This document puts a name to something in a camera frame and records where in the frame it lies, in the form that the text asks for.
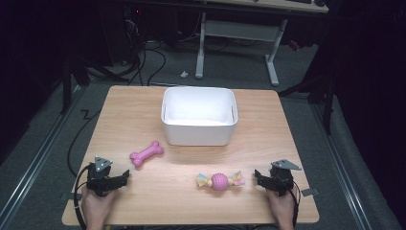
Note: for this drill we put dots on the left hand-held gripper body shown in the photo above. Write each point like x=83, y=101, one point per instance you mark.
x=97, y=180

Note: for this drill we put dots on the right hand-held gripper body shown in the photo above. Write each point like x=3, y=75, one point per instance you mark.
x=281, y=179

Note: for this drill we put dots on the pink bone toy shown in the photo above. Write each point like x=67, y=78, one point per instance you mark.
x=146, y=154

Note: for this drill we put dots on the pink ball candy-shaped toy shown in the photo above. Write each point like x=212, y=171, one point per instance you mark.
x=219, y=181

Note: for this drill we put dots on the white plastic bin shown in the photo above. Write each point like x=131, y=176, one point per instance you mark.
x=199, y=134

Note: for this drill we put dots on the person's left hand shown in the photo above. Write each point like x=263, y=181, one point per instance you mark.
x=95, y=206

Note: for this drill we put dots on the person's right hand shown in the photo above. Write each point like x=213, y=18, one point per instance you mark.
x=284, y=206

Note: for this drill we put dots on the grey tape piece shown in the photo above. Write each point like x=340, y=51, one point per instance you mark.
x=309, y=192
x=67, y=196

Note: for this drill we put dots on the black stand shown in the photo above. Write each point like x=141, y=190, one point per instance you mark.
x=328, y=105
x=66, y=83

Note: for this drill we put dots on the white scrap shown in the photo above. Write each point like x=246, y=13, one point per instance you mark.
x=184, y=74

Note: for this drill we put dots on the black computer tower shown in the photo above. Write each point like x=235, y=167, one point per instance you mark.
x=119, y=35

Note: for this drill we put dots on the white-framed desk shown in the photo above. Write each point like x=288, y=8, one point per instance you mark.
x=239, y=30

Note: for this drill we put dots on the metal floor rail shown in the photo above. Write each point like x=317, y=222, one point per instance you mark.
x=341, y=166
x=35, y=159

